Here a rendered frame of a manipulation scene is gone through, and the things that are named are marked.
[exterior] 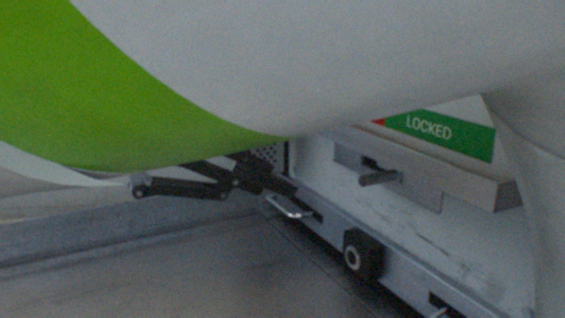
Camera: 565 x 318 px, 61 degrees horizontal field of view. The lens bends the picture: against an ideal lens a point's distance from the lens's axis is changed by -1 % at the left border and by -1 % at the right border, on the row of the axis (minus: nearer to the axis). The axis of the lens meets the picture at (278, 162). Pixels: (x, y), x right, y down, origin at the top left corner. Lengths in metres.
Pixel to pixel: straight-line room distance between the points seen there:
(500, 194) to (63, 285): 0.56
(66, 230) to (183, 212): 0.18
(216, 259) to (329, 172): 0.21
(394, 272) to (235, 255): 0.25
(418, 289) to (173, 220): 0.42
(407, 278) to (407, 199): 0.10
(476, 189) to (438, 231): 0.12
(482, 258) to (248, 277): 0.32
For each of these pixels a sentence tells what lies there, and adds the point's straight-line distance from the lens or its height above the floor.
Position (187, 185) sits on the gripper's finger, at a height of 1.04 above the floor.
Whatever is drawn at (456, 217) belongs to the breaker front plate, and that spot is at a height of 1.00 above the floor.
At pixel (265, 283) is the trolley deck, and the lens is 0.69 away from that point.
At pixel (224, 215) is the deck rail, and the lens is 0.86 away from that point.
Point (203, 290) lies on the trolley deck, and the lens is 0.68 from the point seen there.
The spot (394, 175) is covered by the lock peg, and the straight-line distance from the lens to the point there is 0.60.
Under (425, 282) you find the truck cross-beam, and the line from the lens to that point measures 0.60.
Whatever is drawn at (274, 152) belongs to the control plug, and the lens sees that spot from 0.75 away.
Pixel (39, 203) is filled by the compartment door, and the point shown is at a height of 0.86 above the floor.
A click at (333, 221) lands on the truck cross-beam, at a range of 0.73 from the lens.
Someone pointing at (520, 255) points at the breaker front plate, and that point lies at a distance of 0.51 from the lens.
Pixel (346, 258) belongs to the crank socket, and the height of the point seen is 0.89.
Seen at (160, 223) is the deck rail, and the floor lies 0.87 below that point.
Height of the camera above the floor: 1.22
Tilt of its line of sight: 19 degrees down
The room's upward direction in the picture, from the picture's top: straight up
